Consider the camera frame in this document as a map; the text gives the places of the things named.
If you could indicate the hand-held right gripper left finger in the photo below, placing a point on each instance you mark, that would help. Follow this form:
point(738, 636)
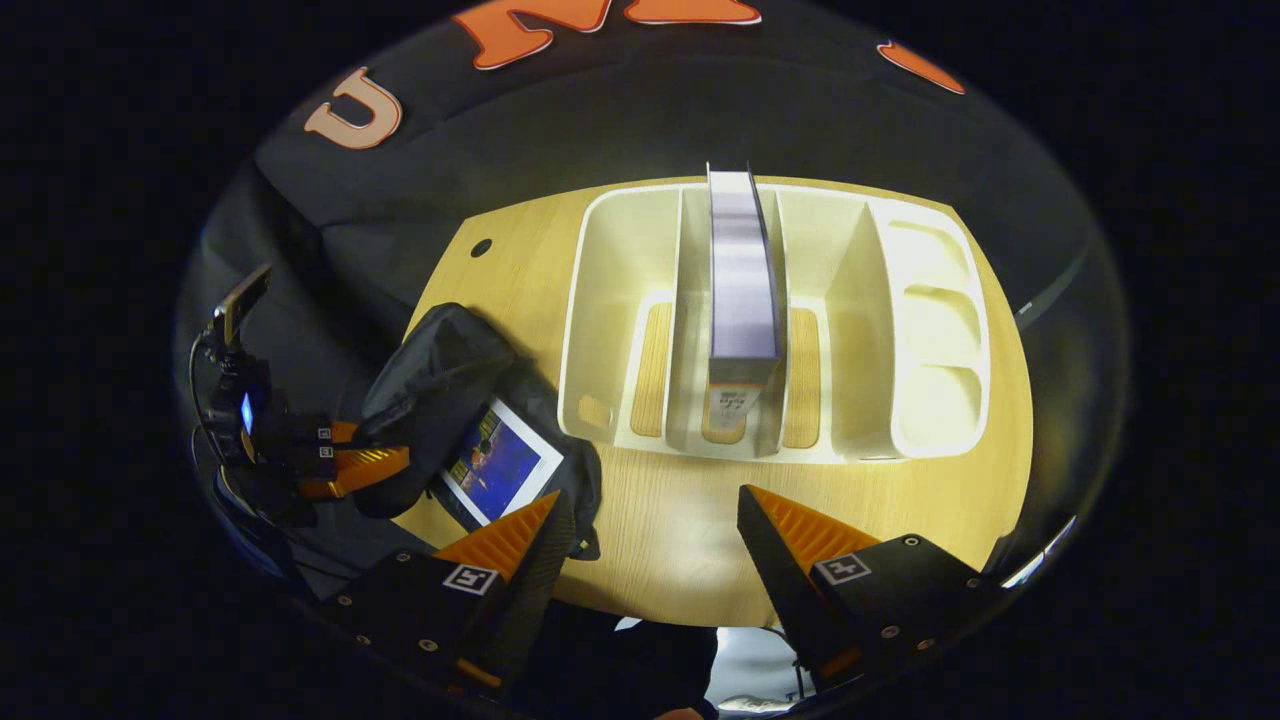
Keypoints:
point(525, 590)

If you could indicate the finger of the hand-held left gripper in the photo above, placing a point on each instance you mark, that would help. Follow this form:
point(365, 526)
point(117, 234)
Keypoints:
point(315, 436)
point(345, 470)

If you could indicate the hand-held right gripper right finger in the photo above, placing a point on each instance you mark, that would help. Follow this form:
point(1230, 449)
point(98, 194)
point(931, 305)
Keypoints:
point(785, 590)

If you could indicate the blue book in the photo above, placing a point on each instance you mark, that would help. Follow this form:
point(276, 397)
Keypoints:
point(500, 465)

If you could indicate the black schoolbag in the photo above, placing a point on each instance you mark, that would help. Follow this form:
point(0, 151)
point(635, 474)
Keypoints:
point(440, 370)

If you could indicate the grey white book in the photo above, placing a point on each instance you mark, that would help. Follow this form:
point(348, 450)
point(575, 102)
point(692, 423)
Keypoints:
point(742, 290)

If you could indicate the white bookshelf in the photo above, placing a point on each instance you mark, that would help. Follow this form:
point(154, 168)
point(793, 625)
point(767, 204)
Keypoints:
point(620, 300)

